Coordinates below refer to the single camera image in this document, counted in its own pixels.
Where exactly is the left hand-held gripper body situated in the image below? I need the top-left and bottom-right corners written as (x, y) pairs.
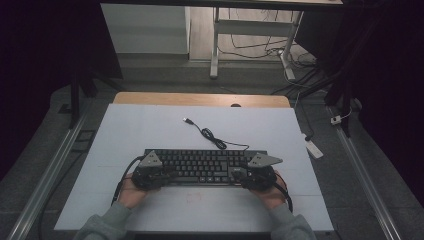
top-left (130, 150), bottom-right (166, 192)

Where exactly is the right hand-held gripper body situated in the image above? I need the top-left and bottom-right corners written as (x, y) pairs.
top-left (240, 152), bottom-right (284, 193)

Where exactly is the black computer keyboard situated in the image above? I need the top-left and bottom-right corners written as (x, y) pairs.
top-left (143, 148), bottom-right (270, 187)

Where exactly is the person's right hand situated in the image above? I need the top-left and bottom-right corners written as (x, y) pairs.
top-left (251, 170), bottom-right (288, 211)

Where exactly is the person's left hand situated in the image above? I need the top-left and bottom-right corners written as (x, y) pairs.
top-left (116, 181), bottom-right (150, 211)

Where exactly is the white board sheet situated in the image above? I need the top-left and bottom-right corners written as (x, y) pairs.
top-left (53, 102), bottom-right (335, 233)

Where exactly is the white power strip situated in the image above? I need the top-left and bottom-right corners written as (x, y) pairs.
top-left (301, 132), bottom-right (325, 160)

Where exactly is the black metal stand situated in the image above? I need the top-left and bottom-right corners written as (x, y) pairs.
top-left (324, 75), bottom-right (355, 138)
top-left (57, 70), bottom-right (98, 130)

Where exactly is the white-framed desk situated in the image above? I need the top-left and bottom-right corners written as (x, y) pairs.
top-left (99, 0), bottom-right (345, 81)

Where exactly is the white cabinet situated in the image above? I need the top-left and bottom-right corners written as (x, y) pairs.
top-left (100, 3), bottom-right (191, 55)

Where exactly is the black curtain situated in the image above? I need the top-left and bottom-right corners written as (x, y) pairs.
top-left (294, 0), bottom-right (424, 208)
top-left (0, 0), bottom-right (123, 182)

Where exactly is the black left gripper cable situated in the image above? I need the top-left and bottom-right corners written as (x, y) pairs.
top-left (111, 154), bottom-right (145, 206)

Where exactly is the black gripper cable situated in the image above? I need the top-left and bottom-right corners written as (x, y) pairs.
top-left (274, 172), bottom-right (294, 214)
top-left (111, 154), bottom-right (145, 206)

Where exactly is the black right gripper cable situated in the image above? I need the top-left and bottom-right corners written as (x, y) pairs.
top-left (274, 172), bottom-right (294, 214)

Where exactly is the black keyboard cable with plug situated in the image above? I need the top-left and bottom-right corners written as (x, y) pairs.
top-left (182, 117), bottom-right (251, 152)

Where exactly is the aluminium rail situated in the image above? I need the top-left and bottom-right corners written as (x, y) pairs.
top-left (5, 109), bottom-right (93, 240)
top-left (327, 106), bottom-right (403, 240)

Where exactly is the black floor cable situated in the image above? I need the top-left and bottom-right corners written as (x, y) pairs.
top-left (217, 32), bottom-right (316, 68)

